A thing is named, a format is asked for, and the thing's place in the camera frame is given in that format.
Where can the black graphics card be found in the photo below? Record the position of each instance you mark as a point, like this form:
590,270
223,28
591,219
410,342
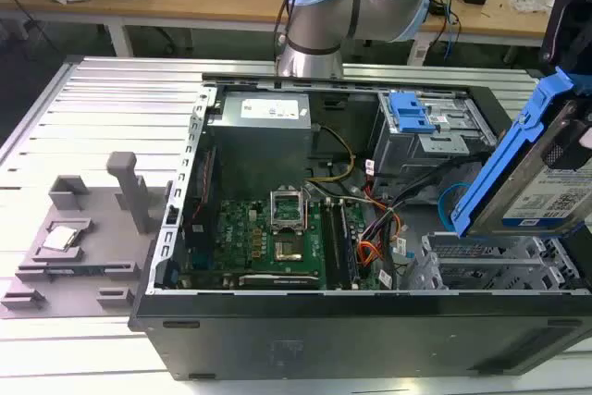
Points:
277,280

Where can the grey power supply unit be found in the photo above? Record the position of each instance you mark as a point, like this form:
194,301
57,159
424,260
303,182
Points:
263,113

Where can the green motherboard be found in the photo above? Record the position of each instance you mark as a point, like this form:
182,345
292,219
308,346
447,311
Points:
240,238

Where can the black RAM stick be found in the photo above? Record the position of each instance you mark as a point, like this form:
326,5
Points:
348,247

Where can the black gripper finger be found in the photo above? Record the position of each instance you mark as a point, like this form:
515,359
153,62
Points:
578,145

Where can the blue empty disk carrier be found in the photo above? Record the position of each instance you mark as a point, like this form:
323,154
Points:
409,113

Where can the CPU socket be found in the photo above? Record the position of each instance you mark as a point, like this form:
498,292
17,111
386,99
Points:
287,250

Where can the grey parts rack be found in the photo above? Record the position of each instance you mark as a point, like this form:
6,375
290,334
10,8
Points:
88,251

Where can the silver CPU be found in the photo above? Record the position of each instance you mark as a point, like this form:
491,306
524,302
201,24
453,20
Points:
60,238

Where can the black open PC case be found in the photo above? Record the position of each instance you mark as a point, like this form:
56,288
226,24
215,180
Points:
324,339

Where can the metal drive cage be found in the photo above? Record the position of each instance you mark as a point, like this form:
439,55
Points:
435,145

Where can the wooden desk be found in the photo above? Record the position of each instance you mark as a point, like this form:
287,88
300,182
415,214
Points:
185,2

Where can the hard disk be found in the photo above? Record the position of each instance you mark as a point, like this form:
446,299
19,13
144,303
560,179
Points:
518,182

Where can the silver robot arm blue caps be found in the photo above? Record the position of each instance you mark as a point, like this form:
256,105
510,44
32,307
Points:
319,6

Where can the metal disk bay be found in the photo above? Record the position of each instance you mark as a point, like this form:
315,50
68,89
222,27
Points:
490,265

